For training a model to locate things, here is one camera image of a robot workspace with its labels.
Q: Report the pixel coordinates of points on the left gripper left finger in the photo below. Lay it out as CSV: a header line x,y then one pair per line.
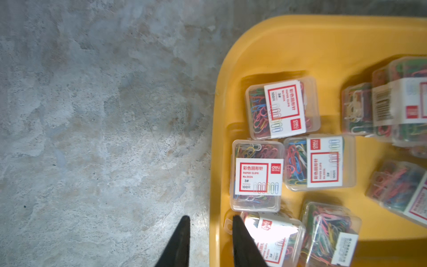
x,y
177,251

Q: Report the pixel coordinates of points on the paper clip box stacked top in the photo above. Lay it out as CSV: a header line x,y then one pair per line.
x,y
399,100

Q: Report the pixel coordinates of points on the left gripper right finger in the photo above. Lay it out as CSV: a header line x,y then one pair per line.
x,y
246,253

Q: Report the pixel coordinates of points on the paper clip box barcode side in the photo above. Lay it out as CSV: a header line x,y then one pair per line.
x,y
332,233

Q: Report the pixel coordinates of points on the paper clip box middle left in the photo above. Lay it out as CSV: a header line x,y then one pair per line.
x,y
257,169

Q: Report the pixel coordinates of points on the paper clip box right lower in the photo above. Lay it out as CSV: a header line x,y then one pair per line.
x,y
401,188

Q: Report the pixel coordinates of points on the paper clip box top left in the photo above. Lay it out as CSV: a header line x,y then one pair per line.
x,y
283,109

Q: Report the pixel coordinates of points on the paper clip box under stack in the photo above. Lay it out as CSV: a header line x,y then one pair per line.
x,y
356,110

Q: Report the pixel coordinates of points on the paper clip box middle centre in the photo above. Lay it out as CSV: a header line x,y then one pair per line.
x,y
320,162

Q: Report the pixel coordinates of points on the paper clip box far right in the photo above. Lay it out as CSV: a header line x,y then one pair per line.
x,y
419,151

